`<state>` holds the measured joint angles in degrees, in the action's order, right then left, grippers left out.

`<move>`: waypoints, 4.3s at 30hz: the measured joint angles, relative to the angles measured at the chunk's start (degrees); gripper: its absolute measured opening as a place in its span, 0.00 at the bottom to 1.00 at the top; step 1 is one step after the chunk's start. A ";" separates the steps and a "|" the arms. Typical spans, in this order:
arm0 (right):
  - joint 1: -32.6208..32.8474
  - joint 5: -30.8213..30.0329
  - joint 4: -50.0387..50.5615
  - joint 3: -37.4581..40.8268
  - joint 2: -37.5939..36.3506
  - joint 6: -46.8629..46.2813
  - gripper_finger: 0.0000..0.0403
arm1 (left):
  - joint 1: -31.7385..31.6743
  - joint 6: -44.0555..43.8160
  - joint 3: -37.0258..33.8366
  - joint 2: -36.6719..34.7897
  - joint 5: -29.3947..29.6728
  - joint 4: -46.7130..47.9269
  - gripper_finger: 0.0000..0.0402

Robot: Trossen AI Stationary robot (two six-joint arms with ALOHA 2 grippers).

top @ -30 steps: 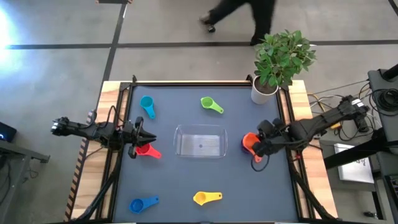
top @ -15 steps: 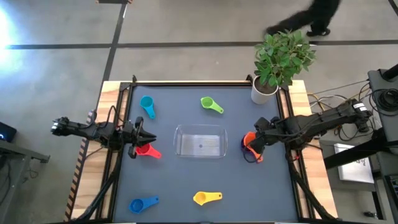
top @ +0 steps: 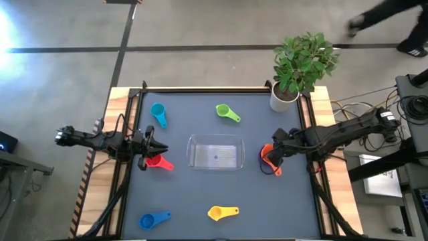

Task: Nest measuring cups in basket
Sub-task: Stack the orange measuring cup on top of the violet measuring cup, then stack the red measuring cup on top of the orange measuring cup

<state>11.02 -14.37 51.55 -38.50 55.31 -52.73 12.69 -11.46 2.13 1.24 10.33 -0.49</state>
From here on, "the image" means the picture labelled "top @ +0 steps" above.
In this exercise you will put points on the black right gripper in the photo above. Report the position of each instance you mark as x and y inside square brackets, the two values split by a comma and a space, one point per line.
[290, 146]

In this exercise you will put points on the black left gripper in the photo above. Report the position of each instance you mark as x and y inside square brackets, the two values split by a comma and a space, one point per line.
[142, 147]

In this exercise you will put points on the orange measuring cup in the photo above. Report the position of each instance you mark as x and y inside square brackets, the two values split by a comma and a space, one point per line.
[265, 152]

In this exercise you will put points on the red measuring cup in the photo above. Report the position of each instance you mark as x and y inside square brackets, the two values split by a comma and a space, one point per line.
[160, 163]

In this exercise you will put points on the teal measuring cup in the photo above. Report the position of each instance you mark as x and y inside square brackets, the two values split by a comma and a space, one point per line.
[158, 109]

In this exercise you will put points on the green measuring cup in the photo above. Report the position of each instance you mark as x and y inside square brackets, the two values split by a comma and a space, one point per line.
[222, 109]

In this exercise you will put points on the yellow measuring cup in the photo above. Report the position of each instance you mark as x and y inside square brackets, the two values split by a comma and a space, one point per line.
[215, 213]

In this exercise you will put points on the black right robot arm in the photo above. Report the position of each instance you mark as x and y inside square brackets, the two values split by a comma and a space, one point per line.
[351, 129]

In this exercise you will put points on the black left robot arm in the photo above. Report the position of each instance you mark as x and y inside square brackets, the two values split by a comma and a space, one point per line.
[100, 142]

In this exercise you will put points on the clear plastic basket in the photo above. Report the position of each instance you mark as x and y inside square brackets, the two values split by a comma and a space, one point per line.
[215, 152]

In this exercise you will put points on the white ribbed plant pot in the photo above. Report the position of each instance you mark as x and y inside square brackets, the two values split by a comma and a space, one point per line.
[279, 103]

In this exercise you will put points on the grey table mat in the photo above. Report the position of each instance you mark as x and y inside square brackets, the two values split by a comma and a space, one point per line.
[200, 190]

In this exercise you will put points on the yellow black hazard tape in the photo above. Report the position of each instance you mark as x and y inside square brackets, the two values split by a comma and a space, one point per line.
[82, 190]

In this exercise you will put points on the green leafy plant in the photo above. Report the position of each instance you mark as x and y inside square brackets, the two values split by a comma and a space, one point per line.
[301, 63]

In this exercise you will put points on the black stand beam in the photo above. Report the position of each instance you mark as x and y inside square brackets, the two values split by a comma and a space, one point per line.
[378, 166]

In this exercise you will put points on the white board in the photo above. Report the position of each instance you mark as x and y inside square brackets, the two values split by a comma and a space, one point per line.
[381, 184]

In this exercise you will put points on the grey desk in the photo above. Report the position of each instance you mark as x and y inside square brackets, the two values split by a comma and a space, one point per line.
[13, 164]

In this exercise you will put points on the grey cabinet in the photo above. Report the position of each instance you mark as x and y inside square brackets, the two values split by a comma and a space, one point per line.
[406, 87]

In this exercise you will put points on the black electronic device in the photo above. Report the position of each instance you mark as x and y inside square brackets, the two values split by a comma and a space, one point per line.
[6, 142]

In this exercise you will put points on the person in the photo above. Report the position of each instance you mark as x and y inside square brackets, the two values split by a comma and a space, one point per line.
[384, 11]

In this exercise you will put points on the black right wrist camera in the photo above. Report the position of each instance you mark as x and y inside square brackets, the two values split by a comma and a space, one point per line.
[280, 134]

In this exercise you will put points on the black table frame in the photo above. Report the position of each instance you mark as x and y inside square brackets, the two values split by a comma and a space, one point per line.
[200, 90]

